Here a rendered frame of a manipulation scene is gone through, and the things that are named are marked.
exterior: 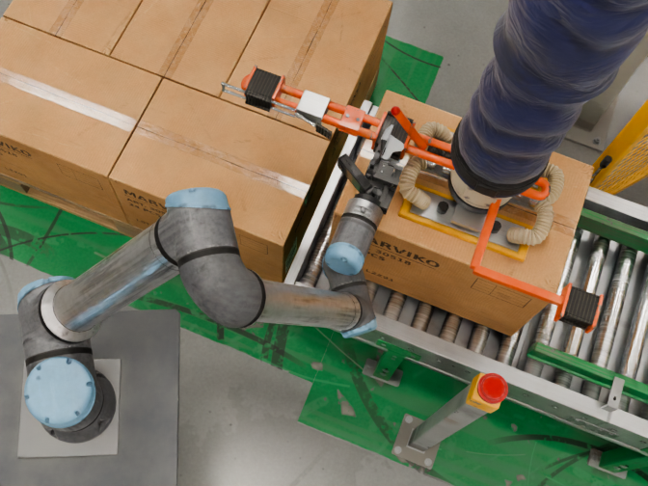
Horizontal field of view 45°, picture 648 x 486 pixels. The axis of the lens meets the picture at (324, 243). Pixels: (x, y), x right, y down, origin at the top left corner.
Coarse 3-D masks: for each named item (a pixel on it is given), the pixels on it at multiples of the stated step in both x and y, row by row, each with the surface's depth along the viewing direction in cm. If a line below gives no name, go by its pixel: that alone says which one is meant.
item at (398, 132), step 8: (384, 112) 195; (384, 120) 195; (392, 120) 196; (384, 128) 195; (392, 128) 195; (400, 128) 195; (376, 136) 193; (400, 136) 195; (408, 136) 193; (376, 144) 193; (392, 152) 196; (400, 152) 193
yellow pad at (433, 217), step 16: (432, 192) 204; (400, 208) 202; (416, 208) 201; (432, 208) 202; (448, 208) 202; (432, 224) 201; (448, 224) 200; (496, 224) 198; (512, 224) 201; (464, 240) 201; (496, 240) 199; (512, 256) 199
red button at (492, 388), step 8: (488, 376) 180; (496, 376) 180; (480, 384) 180; (488, 384) 179; (496, 384) 180; (504, 384) 180; (480, 392) 179; (488, 392) 179; (496, 392) 179; (504, 392) 179; (488, 400) 179; (496, 400) 179
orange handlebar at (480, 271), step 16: (352, 112) 197; (352, 128) 195; (432, 144) 195; (448, 144) 195; (432, 160) 194; (448, 160) 194; (528, 192) 192; (544, 192) 192; (496, 208) 190; (480, 240) 187; (480, 256) 185; (480, 272) 184; (496, 272) 184; (512, 288) 184; (528, 288) 183; (560, 304) 182
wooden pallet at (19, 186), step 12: (372, 84) 313; (0, 180) 296; (12, 180) 290; (24, 192) 298; (36, 192) 299; (48, 192) 287; (60, 204) 298; (72, 204) 298; (84, 216) 297; (96, 216) 297; (108, 216) 285; (108, 228) 298; (120, 228) 292; (132, 228) 285
